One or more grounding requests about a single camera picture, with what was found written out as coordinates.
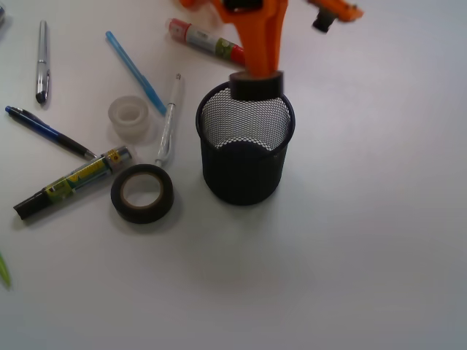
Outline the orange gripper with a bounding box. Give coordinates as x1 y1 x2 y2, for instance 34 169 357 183
180 0 290 79

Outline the small black tape roll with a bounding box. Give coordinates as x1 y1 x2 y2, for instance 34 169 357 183
228 71 284 101

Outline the black mesh pen holder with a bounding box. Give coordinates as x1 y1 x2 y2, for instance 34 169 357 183
196 82 296 206

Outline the translucent white tape roll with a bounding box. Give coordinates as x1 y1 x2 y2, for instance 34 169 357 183
108 96 150 140

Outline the large black tape roll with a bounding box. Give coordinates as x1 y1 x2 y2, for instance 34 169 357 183
111 164 174 224

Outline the light blue pen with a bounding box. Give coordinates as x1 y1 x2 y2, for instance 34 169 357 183
106 31 166 115

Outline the white clear pen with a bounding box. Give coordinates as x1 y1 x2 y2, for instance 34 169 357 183
155 73 182 167

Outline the silver metal pen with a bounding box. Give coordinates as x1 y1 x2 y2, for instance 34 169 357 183
36 20 50 105

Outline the blue black ballpoint pen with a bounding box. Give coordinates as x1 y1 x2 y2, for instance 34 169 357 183
5 106 97 160

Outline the green pen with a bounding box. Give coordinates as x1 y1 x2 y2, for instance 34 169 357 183
0 254 11 288

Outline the red green marker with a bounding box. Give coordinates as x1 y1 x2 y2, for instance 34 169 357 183
168 18 245 66

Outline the black green marker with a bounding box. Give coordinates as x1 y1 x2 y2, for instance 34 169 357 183
14 146 133 220

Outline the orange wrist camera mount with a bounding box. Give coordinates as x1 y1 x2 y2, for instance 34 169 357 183
307 0 364 34

